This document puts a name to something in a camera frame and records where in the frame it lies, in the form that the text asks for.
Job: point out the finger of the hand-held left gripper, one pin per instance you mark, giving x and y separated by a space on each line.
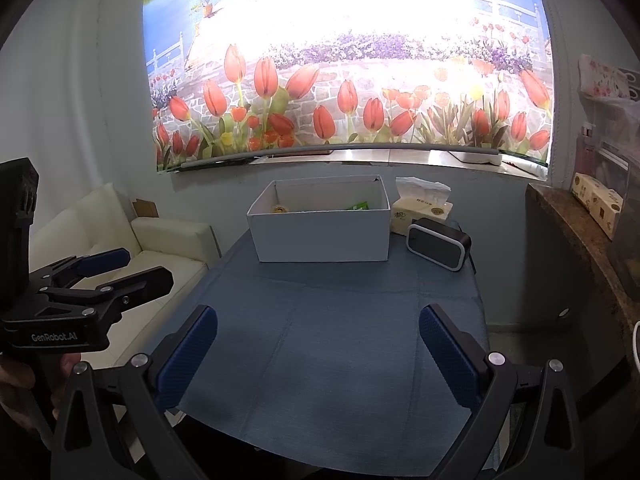
140 280
105 261

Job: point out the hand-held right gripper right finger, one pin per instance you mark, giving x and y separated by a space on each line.
447 355

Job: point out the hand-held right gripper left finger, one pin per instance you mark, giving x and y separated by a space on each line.
185 355

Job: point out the yellow jelly cup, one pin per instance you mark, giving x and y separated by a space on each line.
279 208

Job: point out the green snack packet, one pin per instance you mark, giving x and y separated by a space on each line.
359 205

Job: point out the white cardboard box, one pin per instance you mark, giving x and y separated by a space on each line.
320 235

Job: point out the person's left hand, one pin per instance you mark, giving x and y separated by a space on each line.
20 377

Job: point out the white leather sofa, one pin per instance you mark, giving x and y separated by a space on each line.
165 240

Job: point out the brown cardboard piece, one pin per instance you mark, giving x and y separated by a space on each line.
145 208

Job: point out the blue tablecloth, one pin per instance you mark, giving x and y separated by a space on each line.
325 335

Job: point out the beige tissue pack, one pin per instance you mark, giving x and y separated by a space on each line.
425 210

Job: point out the brown stone counter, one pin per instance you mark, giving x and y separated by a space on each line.
575 240

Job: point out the beige printed carton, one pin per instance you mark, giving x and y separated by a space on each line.
597 205

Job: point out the clear plastic container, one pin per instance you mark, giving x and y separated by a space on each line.
622 160

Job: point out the floral printed bag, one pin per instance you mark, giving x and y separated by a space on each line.
602 77

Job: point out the round wall fitting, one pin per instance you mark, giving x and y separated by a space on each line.
564 311

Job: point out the tulip wall poster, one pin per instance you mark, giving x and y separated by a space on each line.
300 85

